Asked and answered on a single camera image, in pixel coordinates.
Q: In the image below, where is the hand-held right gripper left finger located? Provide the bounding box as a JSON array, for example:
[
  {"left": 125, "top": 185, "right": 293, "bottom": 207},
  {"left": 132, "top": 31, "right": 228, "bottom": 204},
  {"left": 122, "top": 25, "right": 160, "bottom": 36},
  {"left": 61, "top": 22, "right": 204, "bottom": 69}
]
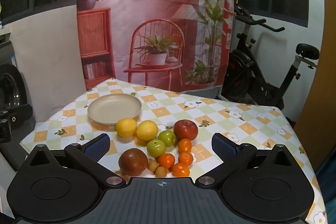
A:
[{"left": 29, "top": 134, "right": 126, "bottom": 189}]

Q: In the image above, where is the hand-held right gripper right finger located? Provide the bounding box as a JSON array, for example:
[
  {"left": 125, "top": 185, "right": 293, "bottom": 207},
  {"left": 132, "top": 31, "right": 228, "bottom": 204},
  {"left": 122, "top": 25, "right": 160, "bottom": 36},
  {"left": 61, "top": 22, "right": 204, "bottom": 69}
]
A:
[{"left": 196, "top": 133, "right": 289, "bottom": 189}]

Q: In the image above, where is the orange tangerine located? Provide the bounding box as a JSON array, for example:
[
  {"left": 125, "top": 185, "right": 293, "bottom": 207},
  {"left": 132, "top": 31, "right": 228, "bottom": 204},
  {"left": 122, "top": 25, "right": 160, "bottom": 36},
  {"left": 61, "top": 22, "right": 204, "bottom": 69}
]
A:
[
  {"left": 178, "top": 152, "right": 194, "bottom": 165},
  {"left": 157, "top": 153, "right": 175, "bottom": 169},
  {"left": 172, "top": 162, "right": 190, "bottom": 178},
  {"left": 178, "top": 138, "right": 192, "bottom": 153}
]

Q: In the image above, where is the brown russet pear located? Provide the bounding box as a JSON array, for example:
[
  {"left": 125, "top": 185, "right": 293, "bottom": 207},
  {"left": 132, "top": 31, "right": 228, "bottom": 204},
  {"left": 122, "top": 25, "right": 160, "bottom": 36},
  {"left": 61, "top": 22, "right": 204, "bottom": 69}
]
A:
[{"left": 118, "top": 148, "right": 149, "bottom": 176}]

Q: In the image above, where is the beige round plate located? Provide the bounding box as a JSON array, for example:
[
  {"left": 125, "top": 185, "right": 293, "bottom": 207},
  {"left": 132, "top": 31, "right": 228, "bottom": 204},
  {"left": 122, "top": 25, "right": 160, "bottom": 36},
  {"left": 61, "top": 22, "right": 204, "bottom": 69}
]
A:
[{"left": 87, "top": 93, "right": 142, "bottom": 126}]

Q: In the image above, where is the red apple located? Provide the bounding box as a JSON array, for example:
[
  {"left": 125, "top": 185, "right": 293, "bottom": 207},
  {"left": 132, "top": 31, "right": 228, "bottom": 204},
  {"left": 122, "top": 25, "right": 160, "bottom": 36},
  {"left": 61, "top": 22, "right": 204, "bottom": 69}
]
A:
[{"left": 173, "top": 119, "right": 198, "bottom": 141}]

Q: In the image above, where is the green apple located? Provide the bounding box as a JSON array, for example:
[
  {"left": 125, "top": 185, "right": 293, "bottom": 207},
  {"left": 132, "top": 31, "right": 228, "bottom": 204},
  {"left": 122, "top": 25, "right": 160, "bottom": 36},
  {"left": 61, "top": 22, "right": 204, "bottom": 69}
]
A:
[
  {"left": 146, "top": 139, "right": 167, "bottom": 157},
  {"left": 157, "top": 130, "right": 176, "bottom": 147}
]

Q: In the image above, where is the checkered floral tablecloth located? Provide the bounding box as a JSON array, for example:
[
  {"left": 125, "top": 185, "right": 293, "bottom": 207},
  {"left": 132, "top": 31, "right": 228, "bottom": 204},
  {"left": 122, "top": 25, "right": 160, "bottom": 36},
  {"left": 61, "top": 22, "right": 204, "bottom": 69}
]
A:
[{"left": 20, "top": 77, "right": 328, "bottom": 224}]

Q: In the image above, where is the grey washing machine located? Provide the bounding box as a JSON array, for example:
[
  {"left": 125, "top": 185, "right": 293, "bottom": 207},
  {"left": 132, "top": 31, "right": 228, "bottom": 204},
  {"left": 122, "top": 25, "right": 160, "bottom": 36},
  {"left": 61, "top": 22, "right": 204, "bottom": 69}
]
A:
[{"left": 0, "top": 39, "right": 29, "bottom": 140}]

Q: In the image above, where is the yellow lemon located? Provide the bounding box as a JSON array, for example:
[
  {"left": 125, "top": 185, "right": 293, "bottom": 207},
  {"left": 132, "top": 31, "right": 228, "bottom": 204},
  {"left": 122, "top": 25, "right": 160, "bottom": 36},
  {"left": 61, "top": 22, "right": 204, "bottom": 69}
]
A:
[
  {"left": 115, "top": 118, "right": 138, "bottom": 138},
  {"left": 135, "top": 120, "right": 159, "bottom": 141}
]

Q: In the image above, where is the white board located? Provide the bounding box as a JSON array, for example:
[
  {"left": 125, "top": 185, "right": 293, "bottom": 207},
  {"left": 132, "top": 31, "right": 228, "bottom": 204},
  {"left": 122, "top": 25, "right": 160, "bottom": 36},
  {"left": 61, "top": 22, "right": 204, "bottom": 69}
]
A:
[{"left": 10, "top": 2, "right": 87, "bottom": 122}]

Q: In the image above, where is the black exercise bike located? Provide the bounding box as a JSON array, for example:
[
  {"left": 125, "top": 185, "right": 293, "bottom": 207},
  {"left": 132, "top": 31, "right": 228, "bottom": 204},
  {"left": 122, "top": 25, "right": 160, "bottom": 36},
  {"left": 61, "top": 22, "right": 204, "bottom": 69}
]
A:
[{"left": 220, "top": 0, "right": 321, "bottom": 110}]

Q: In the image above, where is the wooden door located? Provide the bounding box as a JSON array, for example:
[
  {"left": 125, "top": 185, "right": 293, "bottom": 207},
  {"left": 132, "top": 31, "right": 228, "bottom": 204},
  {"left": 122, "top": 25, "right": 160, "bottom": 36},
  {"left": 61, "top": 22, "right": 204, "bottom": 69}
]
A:
[{"left": 294, "top": 0, "right": 336, "bottom": 169}]

